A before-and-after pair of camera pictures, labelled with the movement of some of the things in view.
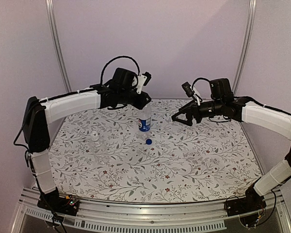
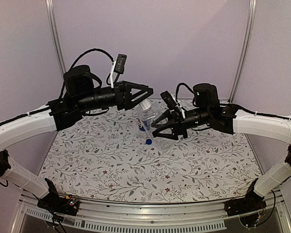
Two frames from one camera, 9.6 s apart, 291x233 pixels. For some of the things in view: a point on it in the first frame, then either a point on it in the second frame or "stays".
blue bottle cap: [149, 141] stays
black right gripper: [193, 106] to [178, 125]
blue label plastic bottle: [144, 122] stays
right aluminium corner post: [246, 43] stays
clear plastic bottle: [98, 151] to [147, 115]
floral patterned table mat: [99, 158] stays
